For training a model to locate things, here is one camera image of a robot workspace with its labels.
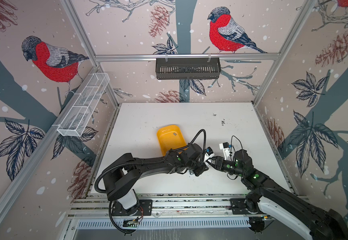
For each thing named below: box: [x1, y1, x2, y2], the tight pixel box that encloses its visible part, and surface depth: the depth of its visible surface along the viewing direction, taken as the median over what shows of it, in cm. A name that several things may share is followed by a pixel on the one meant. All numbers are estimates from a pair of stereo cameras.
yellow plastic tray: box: [156, 124, 187, 156], surface depth 102 cm
